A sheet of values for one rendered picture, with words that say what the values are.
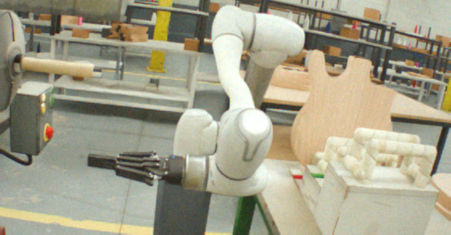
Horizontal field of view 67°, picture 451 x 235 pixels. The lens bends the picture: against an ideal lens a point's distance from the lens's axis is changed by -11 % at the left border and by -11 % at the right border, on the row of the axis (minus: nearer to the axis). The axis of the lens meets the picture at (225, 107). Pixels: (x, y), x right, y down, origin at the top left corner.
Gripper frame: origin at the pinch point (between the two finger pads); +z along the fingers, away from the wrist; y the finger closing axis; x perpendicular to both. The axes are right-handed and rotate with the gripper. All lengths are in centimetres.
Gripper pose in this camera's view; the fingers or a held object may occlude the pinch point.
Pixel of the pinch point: (101, 161)
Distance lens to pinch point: 96.9
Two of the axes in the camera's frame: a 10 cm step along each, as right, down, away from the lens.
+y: -1.1, -4.0, 9.1
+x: 1.8, -9.1, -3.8
